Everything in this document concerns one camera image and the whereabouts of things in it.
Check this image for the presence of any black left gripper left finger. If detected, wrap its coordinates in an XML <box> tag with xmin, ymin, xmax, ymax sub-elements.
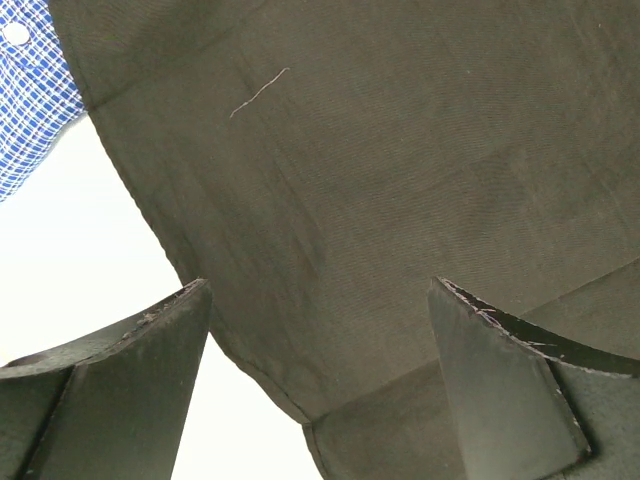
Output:
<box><xmin>1</xmin><ymin>279</ymin><xmax>212</xmax><ymax>480</ymax></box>

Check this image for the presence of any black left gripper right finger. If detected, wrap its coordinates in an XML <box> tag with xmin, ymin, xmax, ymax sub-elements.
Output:
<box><xmin>427</xmin><ymin>277</ymin><xmax>639</xmax><ymax>479</ymax></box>

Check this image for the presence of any black long sleeve shirt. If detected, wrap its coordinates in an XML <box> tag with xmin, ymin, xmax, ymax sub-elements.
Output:
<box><xmin>49</xmin><ymin>1</ymin><xmax>639</xmax><ymax>479</ymax></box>

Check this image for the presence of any blue checkered folded shirt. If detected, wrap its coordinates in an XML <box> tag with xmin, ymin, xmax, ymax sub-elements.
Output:
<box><xmin>1</xmin><ymin>0</ymin><xmax>86</xmax><ymax>201</ymax></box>

